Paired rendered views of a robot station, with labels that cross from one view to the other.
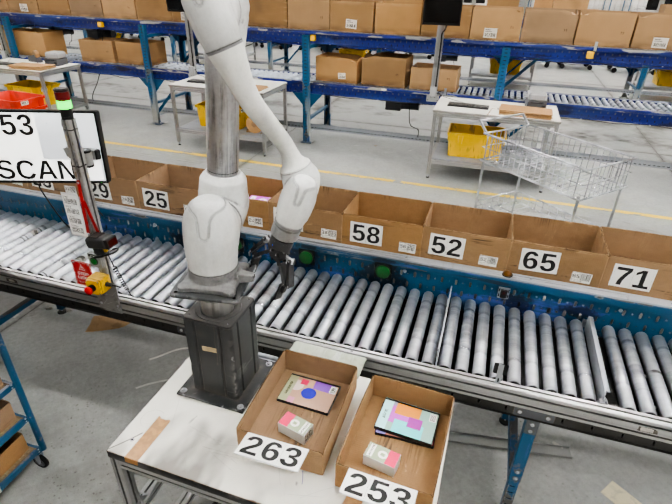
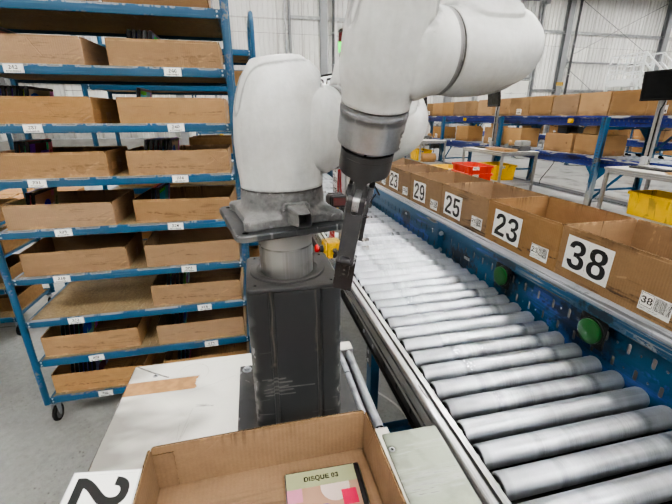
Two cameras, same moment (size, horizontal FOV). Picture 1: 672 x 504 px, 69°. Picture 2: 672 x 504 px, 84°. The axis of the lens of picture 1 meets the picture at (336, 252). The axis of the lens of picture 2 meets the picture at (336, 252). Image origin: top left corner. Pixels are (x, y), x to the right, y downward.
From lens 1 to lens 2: 1.28 m
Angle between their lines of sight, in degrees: 55
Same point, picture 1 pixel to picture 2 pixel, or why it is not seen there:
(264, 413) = (247, 478)
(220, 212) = (266, 65)
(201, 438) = (173, 432)
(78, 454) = not seen: hidden behind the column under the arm
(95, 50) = (556, 141)
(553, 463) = not seen: outside the picture
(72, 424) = not seen: hidden behind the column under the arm
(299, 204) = (355, 19)
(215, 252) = (244, 140)
